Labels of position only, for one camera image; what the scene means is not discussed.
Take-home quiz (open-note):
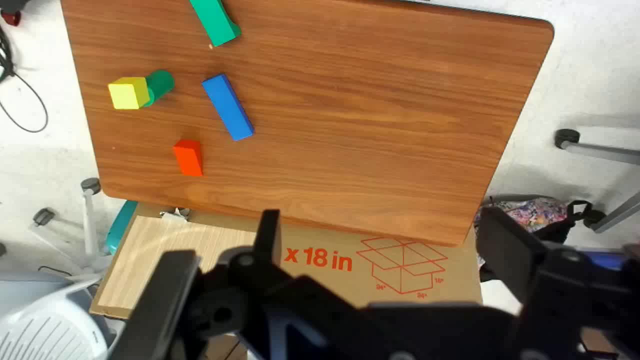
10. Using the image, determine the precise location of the white office chair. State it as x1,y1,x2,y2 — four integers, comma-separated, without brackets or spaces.
0,175,120,360

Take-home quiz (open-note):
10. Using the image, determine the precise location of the yellow cube block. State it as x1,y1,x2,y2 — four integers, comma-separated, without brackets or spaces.
105,73,151,112

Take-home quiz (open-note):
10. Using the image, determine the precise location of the grey metal stand leg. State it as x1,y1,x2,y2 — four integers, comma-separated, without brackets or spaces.
583,190,640,235
552,125,640,168

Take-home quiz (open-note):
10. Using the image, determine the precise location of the orange block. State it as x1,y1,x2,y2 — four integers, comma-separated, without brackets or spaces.
171,138,205,179

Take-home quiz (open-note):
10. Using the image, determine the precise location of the brown cardboard box sheet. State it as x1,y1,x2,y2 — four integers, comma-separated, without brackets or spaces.
136,202,483,312

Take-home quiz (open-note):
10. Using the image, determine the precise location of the light wood panel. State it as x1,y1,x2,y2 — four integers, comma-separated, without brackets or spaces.
88,212,265,322

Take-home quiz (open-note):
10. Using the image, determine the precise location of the green arch block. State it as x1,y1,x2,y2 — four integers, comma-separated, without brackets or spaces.
188,0,242,49

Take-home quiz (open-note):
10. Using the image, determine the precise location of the green cylinder block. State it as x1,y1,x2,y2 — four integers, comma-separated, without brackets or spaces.
140,68,177,109

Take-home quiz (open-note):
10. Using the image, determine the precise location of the teal plastic object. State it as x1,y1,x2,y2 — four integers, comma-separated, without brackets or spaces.
103,197,140,256

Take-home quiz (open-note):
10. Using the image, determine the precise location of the black floor cable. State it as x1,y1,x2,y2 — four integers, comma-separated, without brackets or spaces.
0,23,52,136

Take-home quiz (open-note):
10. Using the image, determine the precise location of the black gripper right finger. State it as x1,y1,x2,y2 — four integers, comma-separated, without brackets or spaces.
474,204,569,324

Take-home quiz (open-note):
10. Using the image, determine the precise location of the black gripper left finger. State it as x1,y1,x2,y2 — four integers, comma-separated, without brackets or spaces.
108,248,203,360

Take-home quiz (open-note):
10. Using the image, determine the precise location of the colourful patterned backpack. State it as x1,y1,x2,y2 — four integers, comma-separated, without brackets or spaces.
474,192,596,246

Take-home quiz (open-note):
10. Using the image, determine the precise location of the blue rectangular block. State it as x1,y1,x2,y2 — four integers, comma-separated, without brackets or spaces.
200,71,258,144

